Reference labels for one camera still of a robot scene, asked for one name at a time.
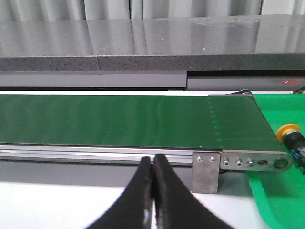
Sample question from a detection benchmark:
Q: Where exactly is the green plastic tray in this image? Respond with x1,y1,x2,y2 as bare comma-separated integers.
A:
247,94,305,229

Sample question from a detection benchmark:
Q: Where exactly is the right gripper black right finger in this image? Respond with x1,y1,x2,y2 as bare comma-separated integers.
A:
152,154,231,229

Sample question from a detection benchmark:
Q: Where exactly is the white pleated curtain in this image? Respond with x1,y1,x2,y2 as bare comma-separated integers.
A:
0,0,305,21

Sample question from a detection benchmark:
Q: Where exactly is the yellow push button switch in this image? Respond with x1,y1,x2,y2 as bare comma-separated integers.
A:
275,123,305,175

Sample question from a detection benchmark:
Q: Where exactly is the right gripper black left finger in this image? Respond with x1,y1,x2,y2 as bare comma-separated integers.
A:
88,157,153,229

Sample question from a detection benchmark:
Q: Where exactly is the steel conveyor end plate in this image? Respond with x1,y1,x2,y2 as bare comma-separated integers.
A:
220,149,293,172

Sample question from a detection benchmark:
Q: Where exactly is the green conveyor belt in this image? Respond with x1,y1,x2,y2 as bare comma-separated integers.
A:
0,95,282,151

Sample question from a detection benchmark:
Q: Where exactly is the aluminium conveyor side rail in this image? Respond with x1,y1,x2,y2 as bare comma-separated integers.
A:
0,145,193,165

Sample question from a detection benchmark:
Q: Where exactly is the steel conveyor mounting bracket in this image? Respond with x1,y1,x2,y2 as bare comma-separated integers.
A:
192,151,220,194

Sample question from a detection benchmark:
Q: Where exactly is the grey stone countertop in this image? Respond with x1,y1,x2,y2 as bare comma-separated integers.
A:
0,15,305,71

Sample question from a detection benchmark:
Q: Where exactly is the grey cabinet front panel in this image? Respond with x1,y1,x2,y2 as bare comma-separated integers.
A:
0,70,305,91

